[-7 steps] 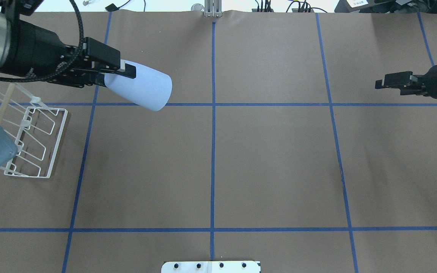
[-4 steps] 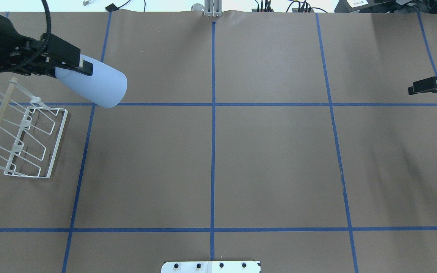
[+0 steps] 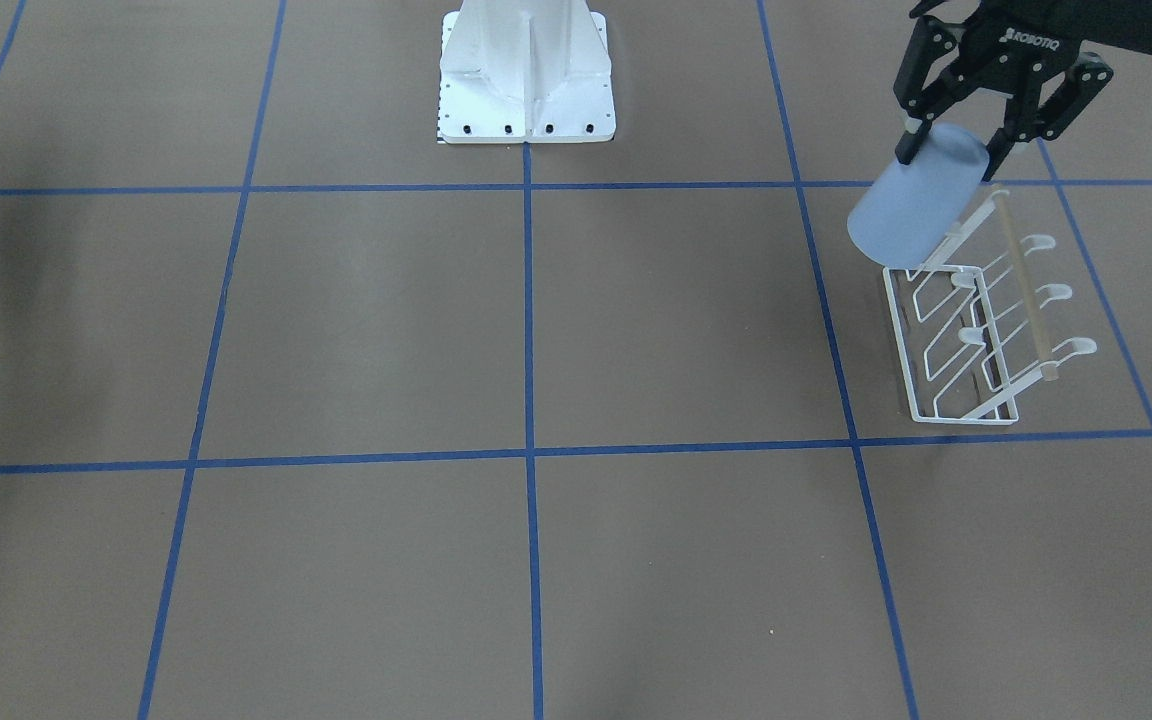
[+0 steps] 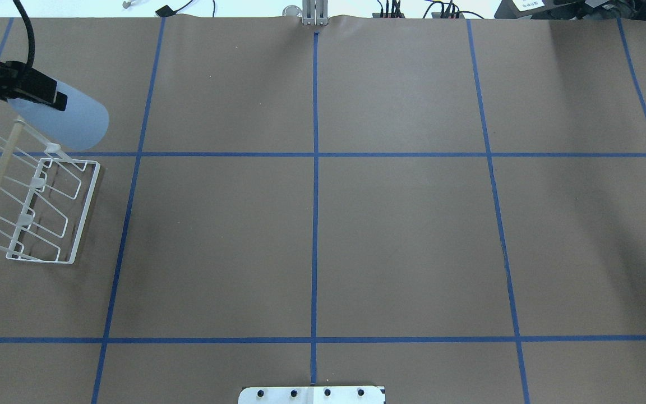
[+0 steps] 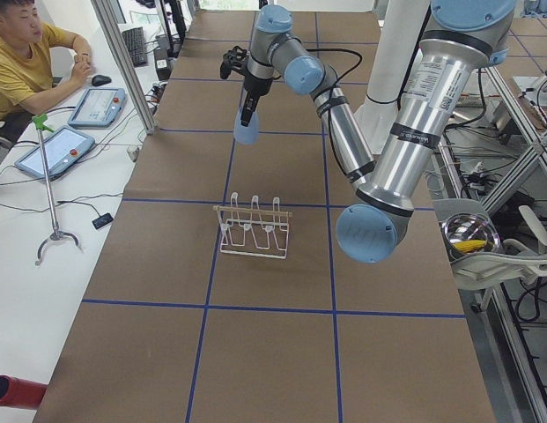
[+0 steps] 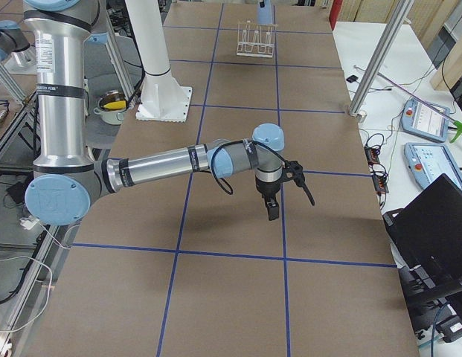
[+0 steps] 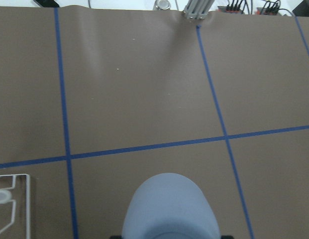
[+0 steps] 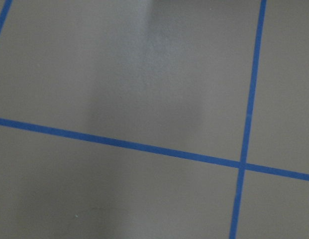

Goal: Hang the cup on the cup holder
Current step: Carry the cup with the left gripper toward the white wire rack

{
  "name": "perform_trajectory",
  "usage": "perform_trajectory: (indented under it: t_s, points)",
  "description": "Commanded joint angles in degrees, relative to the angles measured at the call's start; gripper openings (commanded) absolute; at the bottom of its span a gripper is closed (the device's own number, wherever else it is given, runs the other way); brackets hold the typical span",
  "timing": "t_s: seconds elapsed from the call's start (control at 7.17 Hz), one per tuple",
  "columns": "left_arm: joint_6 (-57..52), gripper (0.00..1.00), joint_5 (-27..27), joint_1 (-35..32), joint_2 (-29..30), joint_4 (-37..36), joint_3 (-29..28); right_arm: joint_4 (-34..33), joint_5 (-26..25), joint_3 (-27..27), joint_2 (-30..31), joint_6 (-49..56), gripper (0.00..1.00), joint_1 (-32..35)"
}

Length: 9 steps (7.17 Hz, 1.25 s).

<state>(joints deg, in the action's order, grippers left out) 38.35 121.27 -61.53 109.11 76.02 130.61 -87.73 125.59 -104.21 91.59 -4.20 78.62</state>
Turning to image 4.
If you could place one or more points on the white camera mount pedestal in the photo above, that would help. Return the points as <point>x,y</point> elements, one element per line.
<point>314,394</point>

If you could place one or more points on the small black device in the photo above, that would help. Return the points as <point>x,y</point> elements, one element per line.
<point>164,12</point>

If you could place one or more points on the light blue plastic cup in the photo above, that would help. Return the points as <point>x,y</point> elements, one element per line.
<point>81,125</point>

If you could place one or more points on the aluminium frame post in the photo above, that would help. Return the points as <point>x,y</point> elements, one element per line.
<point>315,13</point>

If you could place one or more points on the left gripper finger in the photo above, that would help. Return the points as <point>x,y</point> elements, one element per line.
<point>36,87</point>

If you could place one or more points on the white wire cup holder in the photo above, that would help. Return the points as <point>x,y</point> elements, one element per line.
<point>46,197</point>

